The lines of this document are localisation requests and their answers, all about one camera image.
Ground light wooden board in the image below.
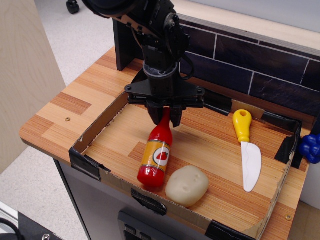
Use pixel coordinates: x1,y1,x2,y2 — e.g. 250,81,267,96
0,0,66,172

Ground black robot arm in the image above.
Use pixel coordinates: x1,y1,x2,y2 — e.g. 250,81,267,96
83,0,205,127

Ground black cable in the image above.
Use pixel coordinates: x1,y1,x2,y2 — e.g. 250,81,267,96
0,217,25,240

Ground black caster wheel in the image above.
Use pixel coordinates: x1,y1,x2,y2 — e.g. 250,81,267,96
66,0,80,15

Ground yellow handled toy knife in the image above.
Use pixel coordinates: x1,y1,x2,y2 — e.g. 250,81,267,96
232,109,262,193

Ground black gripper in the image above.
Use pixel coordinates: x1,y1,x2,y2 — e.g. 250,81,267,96
124,62,205,128

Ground red hot sauce bottle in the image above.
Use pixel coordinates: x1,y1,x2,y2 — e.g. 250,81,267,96
137,108,173,187

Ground dark tile backsplash panel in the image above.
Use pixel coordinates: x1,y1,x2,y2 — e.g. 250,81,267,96
113,19,320,135

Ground beige toy potato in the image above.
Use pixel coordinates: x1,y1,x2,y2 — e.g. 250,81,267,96
165,165,209,208

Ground cardboard fence with black tape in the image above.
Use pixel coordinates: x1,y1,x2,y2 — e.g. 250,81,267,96
66,93,304,240

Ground blue toy grapes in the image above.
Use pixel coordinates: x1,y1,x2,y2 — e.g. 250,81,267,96
298,134,320,164

